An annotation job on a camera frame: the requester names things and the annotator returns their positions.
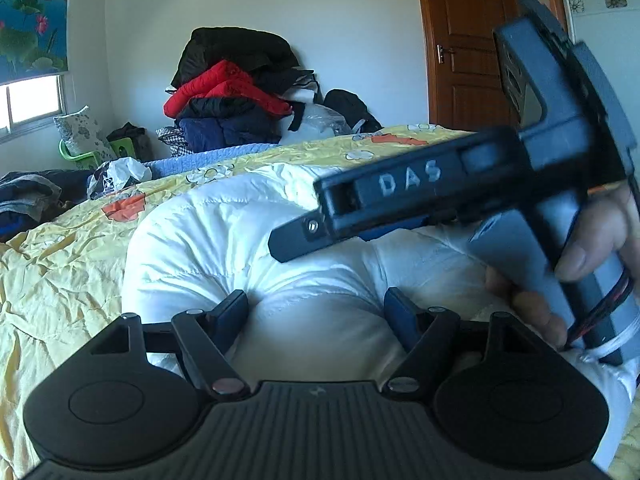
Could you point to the clear plastic bag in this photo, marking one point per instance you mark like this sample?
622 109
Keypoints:
320 120

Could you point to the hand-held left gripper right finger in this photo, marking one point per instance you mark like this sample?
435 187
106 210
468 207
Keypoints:
400 315

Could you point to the houndstooth cloth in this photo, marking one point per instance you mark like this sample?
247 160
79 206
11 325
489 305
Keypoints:
172 142

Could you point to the green plastic chair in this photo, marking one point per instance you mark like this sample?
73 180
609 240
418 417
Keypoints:
122 148

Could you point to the black jacket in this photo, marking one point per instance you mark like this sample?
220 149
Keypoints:
230 45

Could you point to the yellow printed bedsheet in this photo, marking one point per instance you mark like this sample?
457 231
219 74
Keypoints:
65 270

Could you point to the floral pillow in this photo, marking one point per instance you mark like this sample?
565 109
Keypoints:
80 130

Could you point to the navy down jacket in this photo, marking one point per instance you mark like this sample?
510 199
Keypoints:
225 132

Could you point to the black and white plastic bag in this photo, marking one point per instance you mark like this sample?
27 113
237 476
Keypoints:
125 170

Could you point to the person's right hand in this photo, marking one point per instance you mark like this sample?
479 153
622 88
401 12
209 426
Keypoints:
600 230

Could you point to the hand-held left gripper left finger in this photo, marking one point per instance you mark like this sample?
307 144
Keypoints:
235 317

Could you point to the blue knit blanket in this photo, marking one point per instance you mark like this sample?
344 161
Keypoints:
200 157

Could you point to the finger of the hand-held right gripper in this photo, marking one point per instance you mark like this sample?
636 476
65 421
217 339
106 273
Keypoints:
295 242

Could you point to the white down jacket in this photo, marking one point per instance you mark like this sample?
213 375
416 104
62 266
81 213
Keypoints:
300 280

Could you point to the lotus print roller blind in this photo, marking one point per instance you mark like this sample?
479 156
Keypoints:
30 20

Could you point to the brown wooden door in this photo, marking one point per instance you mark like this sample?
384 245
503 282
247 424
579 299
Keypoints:
470 60

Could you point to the dark clothes pile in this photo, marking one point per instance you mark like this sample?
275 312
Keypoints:
30 195

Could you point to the red down jacket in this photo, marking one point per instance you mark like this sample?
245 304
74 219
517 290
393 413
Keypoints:
220 77

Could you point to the window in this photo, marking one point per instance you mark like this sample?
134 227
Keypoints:
30 105

